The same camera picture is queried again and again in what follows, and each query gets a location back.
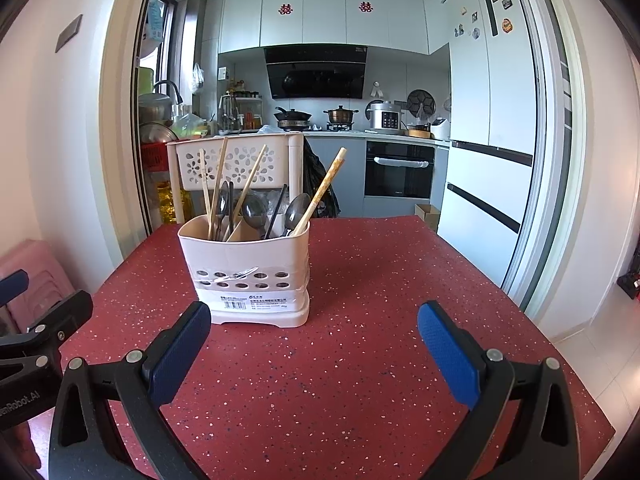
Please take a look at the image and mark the black range hood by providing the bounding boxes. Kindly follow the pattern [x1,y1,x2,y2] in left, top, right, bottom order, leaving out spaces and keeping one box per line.
[263,44,370,100]

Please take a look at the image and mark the round black rack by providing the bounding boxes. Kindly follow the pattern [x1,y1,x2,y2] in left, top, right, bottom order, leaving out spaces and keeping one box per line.
[406,89,437,116]

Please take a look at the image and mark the pink plastic stools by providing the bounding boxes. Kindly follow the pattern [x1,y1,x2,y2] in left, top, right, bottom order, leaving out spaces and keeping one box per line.
[0,240,76,333]

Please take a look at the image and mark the white refrigerator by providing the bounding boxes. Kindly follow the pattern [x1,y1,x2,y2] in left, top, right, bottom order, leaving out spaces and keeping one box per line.
[432,0,543,288]

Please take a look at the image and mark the fridge magnets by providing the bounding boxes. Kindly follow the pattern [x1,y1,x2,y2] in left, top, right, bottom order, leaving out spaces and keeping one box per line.
[452,0,521,41]

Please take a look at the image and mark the steel basin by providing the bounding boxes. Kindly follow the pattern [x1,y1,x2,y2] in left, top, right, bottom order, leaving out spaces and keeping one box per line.
[137,92,173,126]

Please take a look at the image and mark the black cloth bag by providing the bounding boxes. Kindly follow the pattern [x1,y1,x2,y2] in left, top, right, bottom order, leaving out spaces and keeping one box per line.
[302,137,342,219]

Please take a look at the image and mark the blue carton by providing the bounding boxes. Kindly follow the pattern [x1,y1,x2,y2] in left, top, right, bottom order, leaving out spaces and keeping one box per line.
[147,0,166,41]

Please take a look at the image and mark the white flower-pattern basket cart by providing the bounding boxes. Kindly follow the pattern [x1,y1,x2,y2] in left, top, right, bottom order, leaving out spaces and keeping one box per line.
[166,132,306,223]

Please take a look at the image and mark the white upper cabinets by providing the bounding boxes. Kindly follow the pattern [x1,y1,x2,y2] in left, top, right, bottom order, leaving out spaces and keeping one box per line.
[217,0,431,56]

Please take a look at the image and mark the yellow oil bottle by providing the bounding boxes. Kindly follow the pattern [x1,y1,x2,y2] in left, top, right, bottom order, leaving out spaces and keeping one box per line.
[156,180,193,223]

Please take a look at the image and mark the black wok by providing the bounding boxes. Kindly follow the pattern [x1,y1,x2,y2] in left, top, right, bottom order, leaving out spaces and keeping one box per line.
[273,106,313,123]

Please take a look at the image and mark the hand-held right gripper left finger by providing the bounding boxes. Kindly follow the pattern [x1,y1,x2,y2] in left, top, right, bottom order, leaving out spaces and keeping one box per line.
[48,301,213,480]

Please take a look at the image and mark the white plastic utensil holder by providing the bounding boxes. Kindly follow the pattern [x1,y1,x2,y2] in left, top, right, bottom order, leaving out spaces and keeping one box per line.
[177,212,312,328]

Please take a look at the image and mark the spice rack with bottles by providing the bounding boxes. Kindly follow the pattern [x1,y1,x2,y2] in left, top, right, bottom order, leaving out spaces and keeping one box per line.
[218,91,263,133]

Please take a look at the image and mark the cardboard box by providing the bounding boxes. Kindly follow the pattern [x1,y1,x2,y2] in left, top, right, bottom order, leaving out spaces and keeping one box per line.
[414,203,442,233]

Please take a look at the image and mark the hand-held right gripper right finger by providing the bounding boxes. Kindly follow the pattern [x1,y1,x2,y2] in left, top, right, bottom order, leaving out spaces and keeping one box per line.
[417,301,583,480]

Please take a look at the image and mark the black built-in oven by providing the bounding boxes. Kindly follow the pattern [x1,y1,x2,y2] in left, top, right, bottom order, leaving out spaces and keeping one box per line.
[364,141,436,200]

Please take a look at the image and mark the steel cooking pot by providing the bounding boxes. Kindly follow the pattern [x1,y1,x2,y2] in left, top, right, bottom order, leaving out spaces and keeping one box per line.
[324,105,360,125]

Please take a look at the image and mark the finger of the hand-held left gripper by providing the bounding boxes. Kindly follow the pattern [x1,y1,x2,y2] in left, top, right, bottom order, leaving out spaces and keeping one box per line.
[0,269,30,306]
[0,290,94,368]

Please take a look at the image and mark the silver rice cooker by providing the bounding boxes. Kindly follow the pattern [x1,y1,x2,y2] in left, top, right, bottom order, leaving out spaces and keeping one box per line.
[365,100,408,132]

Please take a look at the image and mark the grey wall switch panel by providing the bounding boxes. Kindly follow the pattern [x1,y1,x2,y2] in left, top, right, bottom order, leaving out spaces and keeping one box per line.
[54,14,84,53]

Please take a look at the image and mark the blue patterned bamboo chopstick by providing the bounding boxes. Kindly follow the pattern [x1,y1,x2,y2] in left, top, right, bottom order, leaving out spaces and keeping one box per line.
[294,147,348,237]

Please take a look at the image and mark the red container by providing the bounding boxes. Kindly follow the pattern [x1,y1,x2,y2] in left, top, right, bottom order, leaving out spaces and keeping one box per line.
[140,141,173,173]

